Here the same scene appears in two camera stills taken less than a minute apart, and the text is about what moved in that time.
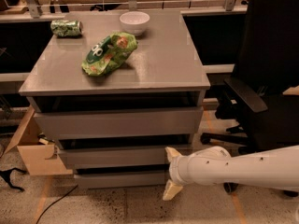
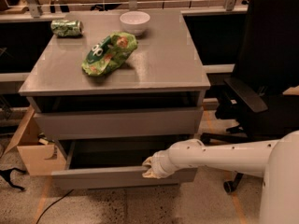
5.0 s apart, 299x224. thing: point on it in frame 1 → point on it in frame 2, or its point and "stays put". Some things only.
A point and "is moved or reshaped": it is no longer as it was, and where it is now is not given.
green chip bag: [108, 53] stays put
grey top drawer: [165, 122] stays put
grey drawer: [115, 157] is moved or reshaped
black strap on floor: [7, 174] stays put
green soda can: [66, 28] stays put
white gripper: [177, 169] → [160, 164]
